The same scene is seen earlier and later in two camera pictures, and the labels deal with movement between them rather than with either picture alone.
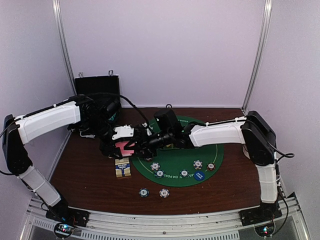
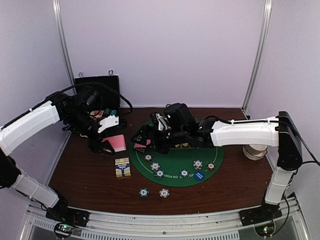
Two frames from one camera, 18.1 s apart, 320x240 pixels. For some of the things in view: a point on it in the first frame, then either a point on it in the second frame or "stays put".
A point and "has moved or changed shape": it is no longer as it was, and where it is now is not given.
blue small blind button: x=199 y=175 stays put
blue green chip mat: x=159 y=173 stays put
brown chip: x=211 y=166 stays put
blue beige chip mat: x=155 y=166 stays put
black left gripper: x=108 y=148 to x=96 y=147
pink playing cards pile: x=125 y=152 has moved or changed shape
